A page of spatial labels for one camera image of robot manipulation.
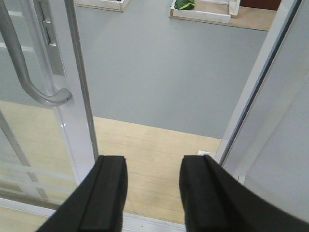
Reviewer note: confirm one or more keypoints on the far left wooden platform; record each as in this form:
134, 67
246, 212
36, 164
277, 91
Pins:
110, 5

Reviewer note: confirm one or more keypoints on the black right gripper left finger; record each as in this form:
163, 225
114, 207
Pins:
97, 204

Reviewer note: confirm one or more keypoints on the white framed sliding glass door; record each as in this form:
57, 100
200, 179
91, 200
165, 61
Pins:
19, 180

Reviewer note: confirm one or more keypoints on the grey metal door handle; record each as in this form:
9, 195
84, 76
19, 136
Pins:
16, 54

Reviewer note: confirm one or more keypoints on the far white wooden platform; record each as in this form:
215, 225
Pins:
226, 12

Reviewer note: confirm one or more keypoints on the light plywood base platform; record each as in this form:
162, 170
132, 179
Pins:
153, 155

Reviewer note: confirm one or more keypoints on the aluminium floor track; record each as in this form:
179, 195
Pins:
22, 217

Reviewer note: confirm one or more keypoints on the grey door lock plate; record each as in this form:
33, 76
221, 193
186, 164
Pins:
45, 19

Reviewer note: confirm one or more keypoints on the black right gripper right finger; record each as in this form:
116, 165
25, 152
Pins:
213, 201

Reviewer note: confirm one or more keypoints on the white wooden support brace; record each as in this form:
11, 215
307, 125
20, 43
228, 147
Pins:
202, 153

